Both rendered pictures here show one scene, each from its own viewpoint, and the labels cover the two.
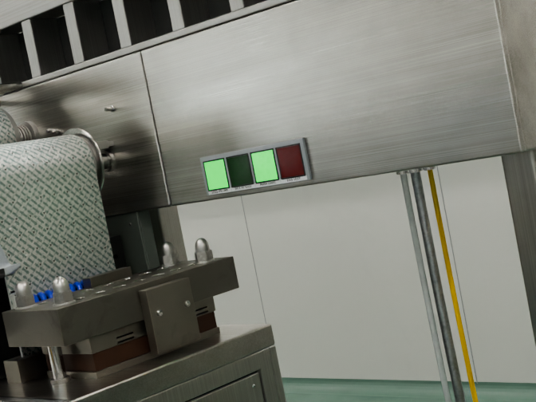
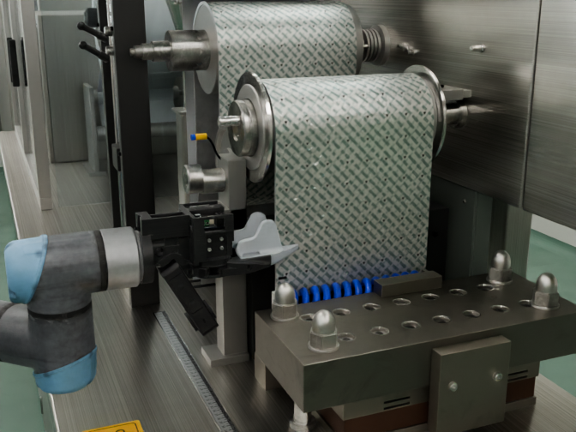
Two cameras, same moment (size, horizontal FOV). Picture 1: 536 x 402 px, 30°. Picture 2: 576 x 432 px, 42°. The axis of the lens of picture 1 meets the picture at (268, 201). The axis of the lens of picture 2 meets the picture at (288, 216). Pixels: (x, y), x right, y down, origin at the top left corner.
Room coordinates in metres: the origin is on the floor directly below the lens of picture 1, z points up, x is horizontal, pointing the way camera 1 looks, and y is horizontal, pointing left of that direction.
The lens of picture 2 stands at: (0.87, 0.06, 1.42)
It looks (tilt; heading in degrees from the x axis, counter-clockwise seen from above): 17 degrees down; 25
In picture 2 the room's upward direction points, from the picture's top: straight up
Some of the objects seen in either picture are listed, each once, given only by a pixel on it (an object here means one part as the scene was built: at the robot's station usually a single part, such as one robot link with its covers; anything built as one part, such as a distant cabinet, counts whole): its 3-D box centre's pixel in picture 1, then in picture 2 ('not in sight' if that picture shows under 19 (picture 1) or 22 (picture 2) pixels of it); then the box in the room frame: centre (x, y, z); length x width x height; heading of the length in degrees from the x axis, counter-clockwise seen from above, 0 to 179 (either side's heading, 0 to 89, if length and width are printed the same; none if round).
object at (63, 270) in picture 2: not in sight; (55, 268); (1.52, 0.66, 1.11); 0.11 x 0.08 x 0.09; 137
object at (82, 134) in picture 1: (79, 166); (417, 116); (1.95, 0.35, 1.25); 0.15 x 0.01 x 0.15; 47
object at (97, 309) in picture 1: (126, 299); (420, 331); (1.76, 0.28, 1.00); 0.40 x 0.16 x 0.06; 137
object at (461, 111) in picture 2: (95, 163); (439, 114); (1.97, 0.32, 1.25); 0.07 x 0.04 x 0.04; 137
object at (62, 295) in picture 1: (61, 290); (323, 328); (1.61, 0.35, 1.05); 0.04 x 0.04 x 0.04
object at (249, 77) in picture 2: not in sight; (251, 127); (1.76, 0.52, 1.25); 0.15 x 0.01 x 0.15; 47
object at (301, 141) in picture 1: (253, 167); not in sight; (1.73, 0.01, 1.19); 0.25 x 0.01 x 0.07; 47
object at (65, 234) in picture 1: (57, 246); (354, 227); (1.81, 0.39, 1.11); 0.23 x 0.01 x 0.18; 137
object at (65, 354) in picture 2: not in sight; (51, 340); (1.52, 0.68, 1.01); 0.11 x 0.08 x 0.11; 94
